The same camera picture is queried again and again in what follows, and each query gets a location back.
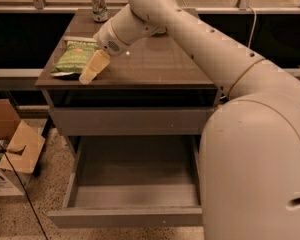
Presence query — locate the crushed soda can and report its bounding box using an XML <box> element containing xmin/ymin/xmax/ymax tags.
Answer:
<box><xmin>91</xmin><ymin>0</ymin><xmax>108</xmax><ymax>22</ymax></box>

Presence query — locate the white cable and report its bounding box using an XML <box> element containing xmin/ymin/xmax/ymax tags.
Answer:
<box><xmin>247</xmin><ymin>6</ymin><xmax>258</xmax><ymax>49</ymax></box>

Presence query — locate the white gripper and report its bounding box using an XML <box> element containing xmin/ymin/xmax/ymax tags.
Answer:
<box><xmin>79</xmin><ymin>20</ymin><xmax>129</xmax><ymax>85</ymax></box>

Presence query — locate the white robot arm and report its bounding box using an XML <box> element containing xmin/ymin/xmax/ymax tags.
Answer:
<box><xmin>79</xmin><ymin>0</ymin><xmax>300</xmax><ymax>240</ymax></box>

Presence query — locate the brown cardboard box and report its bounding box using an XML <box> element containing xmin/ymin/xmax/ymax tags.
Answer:
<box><xmin>0</xmin><ymin>99</ymin><xmax>45</xmax><ymax>196</ymax></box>

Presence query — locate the closed grey top drawer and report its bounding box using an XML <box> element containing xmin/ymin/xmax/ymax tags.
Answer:
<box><xmin>50</xmin><ymin>107</ymin><xmax>214</xmax><ymax>136</ymax></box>

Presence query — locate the grey drawer cabinet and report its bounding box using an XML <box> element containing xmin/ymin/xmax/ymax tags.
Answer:
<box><xmin>36</xmin><ymin>9</ymin><xmax>218</xmax><ymax>153</ymax></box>

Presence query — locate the green jalapeno chip bag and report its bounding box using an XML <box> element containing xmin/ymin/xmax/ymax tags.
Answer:
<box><xmin>51</xmin><ymin>37</ymin><xmax>99</xmax><ymax>77</ymax></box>

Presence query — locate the black cable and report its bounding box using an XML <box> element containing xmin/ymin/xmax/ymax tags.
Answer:
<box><xmin>0</xmin><ymin>129</ymin><xmax>50</xmax><ymax>240</ymax></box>

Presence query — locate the open grey middle drawer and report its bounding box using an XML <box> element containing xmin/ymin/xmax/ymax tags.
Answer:
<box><xmin>48</xmin><ymin>135</ymin><xmax>202</xmax><ymax>228</ymax></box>

